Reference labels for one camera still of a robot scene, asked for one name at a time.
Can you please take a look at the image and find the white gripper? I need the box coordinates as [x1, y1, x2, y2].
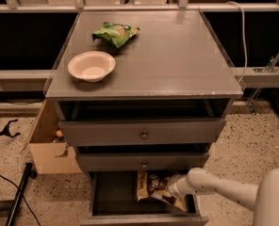
[168, 174, 190, 198]

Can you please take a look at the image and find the brown chip bag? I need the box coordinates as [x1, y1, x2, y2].
[137, 170, 187, 211]

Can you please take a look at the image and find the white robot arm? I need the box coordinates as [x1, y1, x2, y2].
[168, 168, 279, 226]

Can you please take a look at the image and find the grey middle drawer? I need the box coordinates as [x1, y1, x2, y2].
[78, 153, 209, 171]

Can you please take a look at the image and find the grey drawer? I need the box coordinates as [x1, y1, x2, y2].
[80, 171, 208, 226]
[59, 119, 226, 146]
[78, 153, 209, 171]

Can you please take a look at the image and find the grey top drawer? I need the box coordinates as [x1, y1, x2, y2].
[59, 119, 226, 146]

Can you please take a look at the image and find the grey bottom drawer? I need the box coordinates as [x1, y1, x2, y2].
[80, 171, 208, 226]

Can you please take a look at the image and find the grey drawer cabinet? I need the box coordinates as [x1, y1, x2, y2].
[45, 9, 244, 226]

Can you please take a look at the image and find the green chip bag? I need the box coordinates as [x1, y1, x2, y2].
[91, 22, 140, 48]

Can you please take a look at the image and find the cardboard box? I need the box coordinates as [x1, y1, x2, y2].
[26, 100, 81, 174]

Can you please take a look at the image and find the orange ball in box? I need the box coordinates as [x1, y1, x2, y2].
[56, 130, 64, 138]

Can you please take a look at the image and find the white bowl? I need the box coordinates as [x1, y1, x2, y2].
[68, 51, 116, 82]

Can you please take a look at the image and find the black pole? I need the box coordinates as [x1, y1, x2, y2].
[5, 163, 34, 226]

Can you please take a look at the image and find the black clamp tool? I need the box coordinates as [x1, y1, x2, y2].
[0, 120, 20, 138]

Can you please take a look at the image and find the metal railing frame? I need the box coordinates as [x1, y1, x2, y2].
[0, 0, 279, 92]

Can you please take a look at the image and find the black floor cable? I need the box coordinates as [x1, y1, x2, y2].
[0, 166, 42, 226]

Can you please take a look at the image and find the white cable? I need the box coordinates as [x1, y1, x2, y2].
[226, 1, 249, 83]

